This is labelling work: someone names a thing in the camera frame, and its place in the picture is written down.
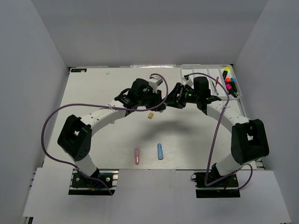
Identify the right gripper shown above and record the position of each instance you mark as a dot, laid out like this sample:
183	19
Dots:
173	100

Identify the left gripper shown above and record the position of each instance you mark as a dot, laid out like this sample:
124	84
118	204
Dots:
157	99

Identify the small brown eraser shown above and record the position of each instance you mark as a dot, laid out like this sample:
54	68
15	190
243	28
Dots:
150	116

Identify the pink highlighter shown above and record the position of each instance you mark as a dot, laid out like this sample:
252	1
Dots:
230	89

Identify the blue stapler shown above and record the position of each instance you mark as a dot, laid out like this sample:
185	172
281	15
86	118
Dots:
160	151

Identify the yellow highlighter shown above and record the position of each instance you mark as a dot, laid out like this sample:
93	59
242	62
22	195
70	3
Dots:
225	72

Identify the pink stapler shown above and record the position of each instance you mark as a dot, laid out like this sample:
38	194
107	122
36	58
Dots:
137	156

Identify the blue highlighter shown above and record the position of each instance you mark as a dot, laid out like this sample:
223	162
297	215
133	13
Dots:
233	84

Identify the blue pen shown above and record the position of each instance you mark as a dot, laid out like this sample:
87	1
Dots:
215	89

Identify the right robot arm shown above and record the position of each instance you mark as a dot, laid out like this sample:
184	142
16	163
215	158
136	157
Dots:
248	137

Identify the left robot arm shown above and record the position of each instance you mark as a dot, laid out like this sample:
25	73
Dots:
77	132

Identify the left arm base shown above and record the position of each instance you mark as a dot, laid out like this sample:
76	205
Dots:
105	185

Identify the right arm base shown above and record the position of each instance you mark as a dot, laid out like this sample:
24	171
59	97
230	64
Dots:
226	188

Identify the white divided tray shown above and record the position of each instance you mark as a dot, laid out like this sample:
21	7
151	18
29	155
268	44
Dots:
213	71

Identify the blue label sticker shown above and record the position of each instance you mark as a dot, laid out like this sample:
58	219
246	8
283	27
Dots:
78	70

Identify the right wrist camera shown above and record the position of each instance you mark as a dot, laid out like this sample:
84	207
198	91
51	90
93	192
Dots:
187	81

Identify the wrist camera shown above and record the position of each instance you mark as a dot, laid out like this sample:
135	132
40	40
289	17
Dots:
154	82
187	81

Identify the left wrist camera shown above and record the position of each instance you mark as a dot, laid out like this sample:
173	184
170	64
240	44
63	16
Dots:
154	82

